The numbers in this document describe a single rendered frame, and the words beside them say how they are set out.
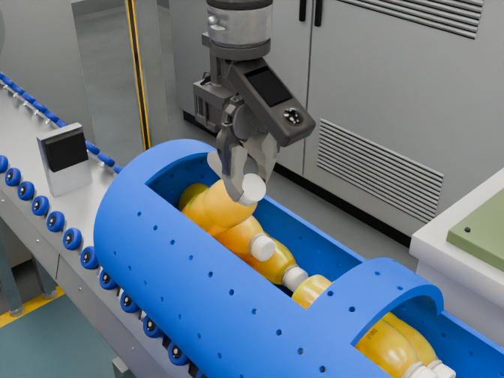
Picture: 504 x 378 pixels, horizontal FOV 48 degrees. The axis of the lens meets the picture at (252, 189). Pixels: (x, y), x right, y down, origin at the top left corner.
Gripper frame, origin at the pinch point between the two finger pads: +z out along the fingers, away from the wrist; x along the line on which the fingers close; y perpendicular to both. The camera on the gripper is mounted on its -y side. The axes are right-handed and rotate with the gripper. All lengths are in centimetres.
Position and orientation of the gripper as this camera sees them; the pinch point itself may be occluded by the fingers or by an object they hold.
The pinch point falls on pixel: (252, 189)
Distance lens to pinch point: 76.2
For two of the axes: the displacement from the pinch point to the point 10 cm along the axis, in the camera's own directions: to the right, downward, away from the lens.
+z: 0.0, 8.3, 5.6
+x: -7.5, 3.7, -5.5
